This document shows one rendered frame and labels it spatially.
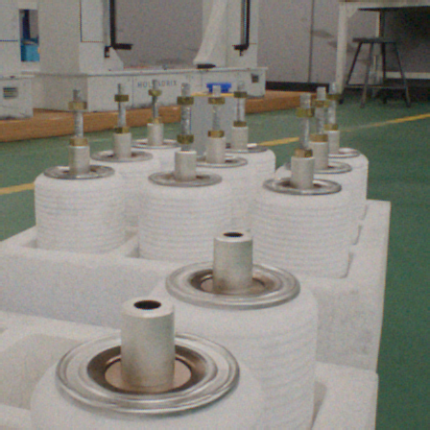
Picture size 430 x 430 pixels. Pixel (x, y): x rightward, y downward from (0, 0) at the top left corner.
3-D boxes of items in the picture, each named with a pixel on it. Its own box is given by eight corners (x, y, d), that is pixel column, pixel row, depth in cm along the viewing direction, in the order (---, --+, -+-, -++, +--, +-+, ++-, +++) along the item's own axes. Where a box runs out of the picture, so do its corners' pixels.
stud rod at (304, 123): (308, 174, 67) (311, 94, 66) (298, 174, 67) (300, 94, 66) (306, 172, 68) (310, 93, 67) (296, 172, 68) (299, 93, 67)
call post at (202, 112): (188, 288, 115) (189, 95, 108) (201, 275, 122) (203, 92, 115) (230, 293, 113) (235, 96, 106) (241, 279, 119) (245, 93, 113)
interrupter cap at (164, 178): (133, 186, 70) (133, 179, 70) (168, 174, 77) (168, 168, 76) (203, 193, 67) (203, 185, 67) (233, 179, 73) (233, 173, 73)
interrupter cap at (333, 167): (312, 163, 84) (312, 157, 84) (366, 172, 79) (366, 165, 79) (269, 170, 79) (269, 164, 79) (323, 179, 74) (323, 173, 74)
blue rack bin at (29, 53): (-8, 60, 654) (-10, 37, 650) (25, 60, 683) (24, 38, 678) (27, 61, 623) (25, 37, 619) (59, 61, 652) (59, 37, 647)
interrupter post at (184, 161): (169, 183, 71) (169, 151, 70) (179, 179, 73) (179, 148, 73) (190, 185, 70) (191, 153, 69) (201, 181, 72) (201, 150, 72)
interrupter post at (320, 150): (315, 168, 81) (317, 139, 80) (332, 171, 79) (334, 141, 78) (301, 170, 79) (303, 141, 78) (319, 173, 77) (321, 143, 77)
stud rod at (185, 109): (192, 158, 71) (192, 83, 70) (186, 159, 70) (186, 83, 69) (183, 157, 72) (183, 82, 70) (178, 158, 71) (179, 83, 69)
